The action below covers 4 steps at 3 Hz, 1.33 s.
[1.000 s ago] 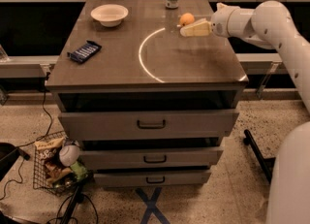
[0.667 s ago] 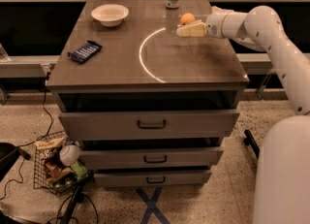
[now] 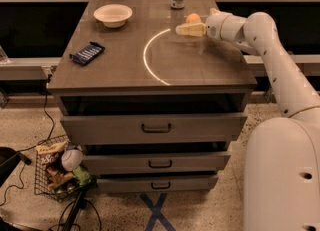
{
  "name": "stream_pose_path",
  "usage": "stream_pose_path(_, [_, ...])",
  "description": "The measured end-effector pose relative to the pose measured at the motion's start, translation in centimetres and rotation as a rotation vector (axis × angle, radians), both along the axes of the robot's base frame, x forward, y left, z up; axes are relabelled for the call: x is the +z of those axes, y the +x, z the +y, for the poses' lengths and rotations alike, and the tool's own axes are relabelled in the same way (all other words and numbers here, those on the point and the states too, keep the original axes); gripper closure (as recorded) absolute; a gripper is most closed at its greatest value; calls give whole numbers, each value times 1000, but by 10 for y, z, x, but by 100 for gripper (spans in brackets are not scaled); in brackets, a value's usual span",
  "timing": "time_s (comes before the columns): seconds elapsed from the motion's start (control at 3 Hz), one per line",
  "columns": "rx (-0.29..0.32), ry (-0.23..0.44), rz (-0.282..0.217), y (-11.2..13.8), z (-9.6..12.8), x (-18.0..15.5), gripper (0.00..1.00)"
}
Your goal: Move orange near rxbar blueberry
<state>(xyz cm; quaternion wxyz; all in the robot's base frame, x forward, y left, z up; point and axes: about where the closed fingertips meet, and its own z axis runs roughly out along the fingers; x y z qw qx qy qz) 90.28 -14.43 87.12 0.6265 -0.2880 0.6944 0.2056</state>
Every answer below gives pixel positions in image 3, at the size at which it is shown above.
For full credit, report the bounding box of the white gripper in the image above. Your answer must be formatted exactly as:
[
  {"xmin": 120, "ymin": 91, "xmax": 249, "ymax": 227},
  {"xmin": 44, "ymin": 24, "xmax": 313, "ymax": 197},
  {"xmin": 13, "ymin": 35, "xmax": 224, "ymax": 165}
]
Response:
[{"xmin": 175, "ymin": 8, "xmax": 232, "ymax": 41}]

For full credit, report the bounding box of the orange fruit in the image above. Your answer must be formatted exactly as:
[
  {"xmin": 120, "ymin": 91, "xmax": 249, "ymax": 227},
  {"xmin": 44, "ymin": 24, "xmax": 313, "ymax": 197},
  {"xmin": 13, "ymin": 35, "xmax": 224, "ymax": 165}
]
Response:
[{"xmin": 186, "ymin": 13, "xmax": 201, "ymax": 23}]

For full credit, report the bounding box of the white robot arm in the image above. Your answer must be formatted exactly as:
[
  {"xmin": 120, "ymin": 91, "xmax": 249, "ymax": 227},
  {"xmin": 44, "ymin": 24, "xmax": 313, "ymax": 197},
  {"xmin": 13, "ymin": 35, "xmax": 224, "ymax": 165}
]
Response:
[{"xmin": 176, "ymin": 9, "xmax": 320, "ymax": 231}]

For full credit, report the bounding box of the white ceramic bowl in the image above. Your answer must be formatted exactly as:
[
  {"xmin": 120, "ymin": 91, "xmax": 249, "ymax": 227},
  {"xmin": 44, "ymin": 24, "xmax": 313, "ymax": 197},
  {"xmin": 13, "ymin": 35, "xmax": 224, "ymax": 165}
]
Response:
[{"xmin": 94, "ymin": 4, "xmax": 133, "ymax": 28}]

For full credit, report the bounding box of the grey drawer cabinet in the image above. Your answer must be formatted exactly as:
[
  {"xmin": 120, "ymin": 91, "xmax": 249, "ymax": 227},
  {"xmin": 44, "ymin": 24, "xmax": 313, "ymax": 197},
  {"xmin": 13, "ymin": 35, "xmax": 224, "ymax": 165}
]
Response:
[{"xmin": 48, "ymin": 0, "xmax": 256, "ymax": 180}]

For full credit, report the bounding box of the middle grey drawer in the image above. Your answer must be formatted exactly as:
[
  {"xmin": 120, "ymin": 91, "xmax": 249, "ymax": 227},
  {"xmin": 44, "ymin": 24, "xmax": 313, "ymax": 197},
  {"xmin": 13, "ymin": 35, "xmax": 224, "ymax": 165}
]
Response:
[{"xmin": 83, "ymin": 151, "xmax": 231, "ymax": 175}]

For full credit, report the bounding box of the grey drawer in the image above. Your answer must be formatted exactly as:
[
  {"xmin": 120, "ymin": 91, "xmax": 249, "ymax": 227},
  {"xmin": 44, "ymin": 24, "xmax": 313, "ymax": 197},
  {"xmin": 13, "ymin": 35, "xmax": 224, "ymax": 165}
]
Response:
[
  {"xmin": 61, "ymin": 112, "xmax": 247, "ymax": 145},
  {"xmin": 97, "ymin": 175, "xmax": 218, "ymax": 194},
  {"xmin": 83, "ymin": 151, "xmax": 231, "ymax": 175}
]

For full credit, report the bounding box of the top grey drawer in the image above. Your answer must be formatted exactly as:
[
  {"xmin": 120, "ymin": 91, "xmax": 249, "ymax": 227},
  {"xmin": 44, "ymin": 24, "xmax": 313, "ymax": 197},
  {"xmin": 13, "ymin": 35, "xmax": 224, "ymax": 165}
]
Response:
[{"xmin": 61, "ymin": 112, "xmax": 247, "ymax": 145}]

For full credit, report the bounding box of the bottom grey drawer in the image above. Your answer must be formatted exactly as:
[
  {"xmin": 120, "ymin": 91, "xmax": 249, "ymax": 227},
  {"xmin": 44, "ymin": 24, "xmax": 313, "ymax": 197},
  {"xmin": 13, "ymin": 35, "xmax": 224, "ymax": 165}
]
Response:
[{"xmin": 97, "ymin": 175, "xmax": 218, "ymax": 194}]

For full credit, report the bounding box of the white round ball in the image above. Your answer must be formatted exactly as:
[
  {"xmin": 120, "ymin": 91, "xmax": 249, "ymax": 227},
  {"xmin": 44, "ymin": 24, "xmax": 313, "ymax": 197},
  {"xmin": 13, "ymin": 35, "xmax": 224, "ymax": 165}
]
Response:
[{"xmin": 61, "ymin": 149, "xmax": 83, "ymax": 172}]

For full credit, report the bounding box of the green snack package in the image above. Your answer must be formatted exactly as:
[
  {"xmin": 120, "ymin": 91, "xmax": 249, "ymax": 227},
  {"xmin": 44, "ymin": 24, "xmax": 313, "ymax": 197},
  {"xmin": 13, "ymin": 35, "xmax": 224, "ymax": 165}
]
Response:
[{"xmin": 72, "ymin": 166, "xmax": 91, "ymax": 186}]

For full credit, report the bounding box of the blue tape cross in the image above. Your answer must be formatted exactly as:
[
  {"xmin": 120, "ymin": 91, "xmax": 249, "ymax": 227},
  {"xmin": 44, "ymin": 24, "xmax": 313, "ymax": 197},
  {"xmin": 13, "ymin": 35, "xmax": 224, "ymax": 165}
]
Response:
[{"xmin": 140, "ymin": 193, "xmax": 176, "ymax": 231}]

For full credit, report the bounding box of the brown snack bag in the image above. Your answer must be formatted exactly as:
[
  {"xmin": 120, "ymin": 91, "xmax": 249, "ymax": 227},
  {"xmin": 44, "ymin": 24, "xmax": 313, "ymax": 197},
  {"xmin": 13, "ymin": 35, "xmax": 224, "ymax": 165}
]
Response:
[{"xmin": 36, "ymin": 141, "xmax": 67, "ymax": 166}]

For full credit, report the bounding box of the black tripod leg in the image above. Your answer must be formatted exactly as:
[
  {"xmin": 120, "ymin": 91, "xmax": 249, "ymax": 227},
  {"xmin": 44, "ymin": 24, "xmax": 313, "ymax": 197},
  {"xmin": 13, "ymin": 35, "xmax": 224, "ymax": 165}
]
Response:
[{"xmin": 62, "ymin": 189, "xmax": 87, "ymax": 231}]

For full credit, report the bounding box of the black object at left edge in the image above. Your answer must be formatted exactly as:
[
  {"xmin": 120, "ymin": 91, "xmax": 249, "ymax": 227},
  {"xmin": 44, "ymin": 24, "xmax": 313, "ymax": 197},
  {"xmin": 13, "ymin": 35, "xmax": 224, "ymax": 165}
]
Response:
[{"xmin": 0, "ymin": 147, "xmax": 31, "ymax": 186}]

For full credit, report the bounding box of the black power cable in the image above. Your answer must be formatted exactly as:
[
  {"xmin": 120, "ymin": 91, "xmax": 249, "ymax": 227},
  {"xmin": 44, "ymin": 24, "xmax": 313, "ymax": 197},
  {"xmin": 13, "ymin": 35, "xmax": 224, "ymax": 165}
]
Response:
[{"xmin": 0, "ymin": 74, "xmax": 56, "ymax": 208}]

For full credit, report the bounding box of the black wire basket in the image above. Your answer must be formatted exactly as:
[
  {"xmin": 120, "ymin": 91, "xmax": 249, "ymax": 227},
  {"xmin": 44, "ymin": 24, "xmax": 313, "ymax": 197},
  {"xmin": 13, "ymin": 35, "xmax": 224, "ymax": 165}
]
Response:
[{"xmin": 33, "ymin": 134, "xmax": 98, "ymax": 203}]

